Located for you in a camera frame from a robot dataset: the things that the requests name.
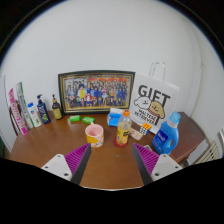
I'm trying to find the brown pump bottle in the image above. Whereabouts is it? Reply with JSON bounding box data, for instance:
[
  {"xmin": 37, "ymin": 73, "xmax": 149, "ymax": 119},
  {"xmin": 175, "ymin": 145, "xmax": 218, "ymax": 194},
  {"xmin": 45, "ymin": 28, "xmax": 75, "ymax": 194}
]
[{"xmin": 51, "ymin": 93, "xmax": 64, "ymax": 121}]

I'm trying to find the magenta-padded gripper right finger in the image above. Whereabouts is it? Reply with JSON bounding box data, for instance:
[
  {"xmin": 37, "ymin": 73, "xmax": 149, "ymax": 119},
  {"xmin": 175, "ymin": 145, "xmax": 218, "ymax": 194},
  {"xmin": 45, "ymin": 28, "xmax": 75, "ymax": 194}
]
[{"xmin": 131, "ymin": 142, "xmax": 184, "ymax": 187}]

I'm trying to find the pink white toothpaste box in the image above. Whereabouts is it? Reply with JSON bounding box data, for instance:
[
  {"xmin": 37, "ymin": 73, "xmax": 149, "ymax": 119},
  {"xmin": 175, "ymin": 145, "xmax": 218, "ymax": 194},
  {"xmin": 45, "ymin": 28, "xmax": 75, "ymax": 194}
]
[{"xmin": 7, "ymin": 87, "xmax": 29, "ymax": 137}]

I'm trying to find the pink patterned mug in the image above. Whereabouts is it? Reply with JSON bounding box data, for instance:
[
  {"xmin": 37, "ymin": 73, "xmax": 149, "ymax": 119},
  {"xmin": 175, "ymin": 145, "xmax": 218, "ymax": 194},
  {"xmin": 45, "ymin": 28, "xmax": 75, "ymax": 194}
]
[{"xmin": 84, "ymin": 122, "xmax": 105, "ymax": 149}]

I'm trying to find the framed group photograph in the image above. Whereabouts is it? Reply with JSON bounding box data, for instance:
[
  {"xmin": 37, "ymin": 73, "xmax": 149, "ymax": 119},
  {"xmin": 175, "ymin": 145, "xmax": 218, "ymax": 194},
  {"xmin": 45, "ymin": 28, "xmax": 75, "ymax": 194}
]
[{"xmin": 57, "ymin": 70, "xmax": 136, "ymax": 115}]

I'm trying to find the dark blue pump bottle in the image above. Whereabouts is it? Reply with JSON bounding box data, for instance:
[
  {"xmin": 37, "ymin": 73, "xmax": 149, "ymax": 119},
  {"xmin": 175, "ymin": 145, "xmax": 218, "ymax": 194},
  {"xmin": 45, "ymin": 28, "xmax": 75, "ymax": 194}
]
[{"xmin": 36, "ymin": 94, "xmax": 52, "ymax": 125}]

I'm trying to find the green white toothpaste box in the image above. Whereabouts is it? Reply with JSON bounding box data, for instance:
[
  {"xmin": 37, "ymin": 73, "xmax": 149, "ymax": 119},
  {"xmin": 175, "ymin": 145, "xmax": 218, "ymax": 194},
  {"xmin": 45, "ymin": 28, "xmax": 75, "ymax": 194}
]
[{"xmin": 15, "ymin": 81, "xmax": 35, "ymax": 130}]

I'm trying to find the orange-capped juice bottle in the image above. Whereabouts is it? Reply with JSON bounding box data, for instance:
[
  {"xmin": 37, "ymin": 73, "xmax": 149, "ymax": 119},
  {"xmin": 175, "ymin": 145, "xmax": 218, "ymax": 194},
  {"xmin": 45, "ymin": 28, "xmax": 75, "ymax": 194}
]
[{"xmin": 115, "ymin": 108, "xmax": 133, "ymax": 147}]

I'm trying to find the white shampoo bottle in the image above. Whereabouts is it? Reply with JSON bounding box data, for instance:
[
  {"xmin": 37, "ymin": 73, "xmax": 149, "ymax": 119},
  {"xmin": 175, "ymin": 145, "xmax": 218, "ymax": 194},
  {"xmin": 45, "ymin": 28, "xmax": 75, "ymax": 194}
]
[{"xmin": 26, "ymin": 101, "xmax": 43, "ymax": 129}]

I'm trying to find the small printed snack packet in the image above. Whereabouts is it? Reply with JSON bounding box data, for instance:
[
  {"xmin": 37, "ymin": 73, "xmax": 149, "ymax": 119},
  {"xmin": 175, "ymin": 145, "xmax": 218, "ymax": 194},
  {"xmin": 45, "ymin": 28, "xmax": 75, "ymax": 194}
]
[{"xmin": 128, "ymin": 126, "xmax": 144, "ymax": 141}]

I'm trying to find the blue detergent bottle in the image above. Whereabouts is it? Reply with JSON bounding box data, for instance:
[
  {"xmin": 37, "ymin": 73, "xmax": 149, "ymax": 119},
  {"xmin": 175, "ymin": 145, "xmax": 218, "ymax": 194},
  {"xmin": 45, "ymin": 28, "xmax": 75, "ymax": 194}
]
[{"xmin": 151, "ymin": 111, "xmax": 182, "ymax": 156}]

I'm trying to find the blue tissue pack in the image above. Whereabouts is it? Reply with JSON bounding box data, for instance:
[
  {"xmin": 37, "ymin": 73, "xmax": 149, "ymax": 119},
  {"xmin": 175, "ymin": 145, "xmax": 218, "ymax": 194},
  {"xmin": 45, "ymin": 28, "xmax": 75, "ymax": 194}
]
[{"xmin": 106, "ymin": 107, "xmax": 125, "ymax": 128}]

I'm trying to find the colourful puzzle cube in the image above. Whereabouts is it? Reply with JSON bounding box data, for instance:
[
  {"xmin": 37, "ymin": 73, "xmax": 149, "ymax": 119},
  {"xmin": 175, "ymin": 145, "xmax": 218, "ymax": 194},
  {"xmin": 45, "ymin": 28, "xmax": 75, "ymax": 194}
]
[{"xmin": 139, "ymin": 122, "xmax": 152, "ymax": 136}]

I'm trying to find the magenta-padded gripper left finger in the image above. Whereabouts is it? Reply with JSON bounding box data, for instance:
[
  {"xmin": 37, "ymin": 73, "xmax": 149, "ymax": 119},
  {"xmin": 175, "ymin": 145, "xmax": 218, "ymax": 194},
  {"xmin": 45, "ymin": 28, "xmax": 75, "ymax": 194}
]
[{"xmin": 40, "ymin": 143, "xmax": 92, "ymax": 186}]

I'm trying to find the white radiator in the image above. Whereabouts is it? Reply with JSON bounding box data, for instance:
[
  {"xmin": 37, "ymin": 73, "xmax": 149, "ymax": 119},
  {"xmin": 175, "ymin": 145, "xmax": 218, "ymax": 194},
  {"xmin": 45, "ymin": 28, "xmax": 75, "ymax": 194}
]
[{"xmin": 193, "ymin": 139, "xmax": 222, "ymax": 165}]

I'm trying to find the white paper gift bag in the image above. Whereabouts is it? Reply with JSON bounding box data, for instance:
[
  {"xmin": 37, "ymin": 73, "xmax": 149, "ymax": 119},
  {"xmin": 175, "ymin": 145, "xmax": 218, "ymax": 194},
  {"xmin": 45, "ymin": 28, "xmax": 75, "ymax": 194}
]
[{"xmin": 129, "ymin": 61, "xmax": 181, "ymax": 135}]

